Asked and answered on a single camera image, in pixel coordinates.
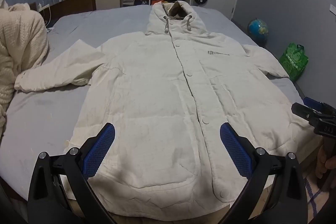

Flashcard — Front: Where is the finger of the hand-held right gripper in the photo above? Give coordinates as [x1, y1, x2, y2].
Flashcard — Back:
[291, 102, 336, 123]
[303, 97, 336, 116]

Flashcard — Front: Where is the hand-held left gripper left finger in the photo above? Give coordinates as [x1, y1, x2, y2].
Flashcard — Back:
[28, 123, 117, 224]

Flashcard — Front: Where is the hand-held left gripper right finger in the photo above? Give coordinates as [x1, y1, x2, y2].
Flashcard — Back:
[219, 123, 314, 224]

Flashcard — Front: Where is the white hooded padded jacket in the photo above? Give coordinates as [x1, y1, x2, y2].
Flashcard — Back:
[14, 0, 319, 214]

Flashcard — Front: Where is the person's right hand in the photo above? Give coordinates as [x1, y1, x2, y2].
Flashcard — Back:
[315, 147, 336, 180]

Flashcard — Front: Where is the green shopping bag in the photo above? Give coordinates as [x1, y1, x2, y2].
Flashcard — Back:
[279, 42, 309, 82]

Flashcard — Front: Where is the bed with grey sheet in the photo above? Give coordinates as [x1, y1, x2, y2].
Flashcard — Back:
[0, 4, 306, 203]

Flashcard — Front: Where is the patterned floor mat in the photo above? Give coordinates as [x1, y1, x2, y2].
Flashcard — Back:
[301, 170, 336, 224]

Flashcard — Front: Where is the blue globe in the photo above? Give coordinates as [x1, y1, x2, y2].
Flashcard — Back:
[247, 18, 269, 46]

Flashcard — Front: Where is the cream knitted blanket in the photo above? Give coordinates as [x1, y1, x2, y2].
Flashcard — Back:
[0, 2, 49, 125]

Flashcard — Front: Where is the dark wooden headboard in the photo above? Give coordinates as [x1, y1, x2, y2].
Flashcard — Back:
[29, 0, 96, 28]

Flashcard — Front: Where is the white charging cable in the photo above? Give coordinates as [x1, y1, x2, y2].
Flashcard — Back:
[38, 3, 52, 28]

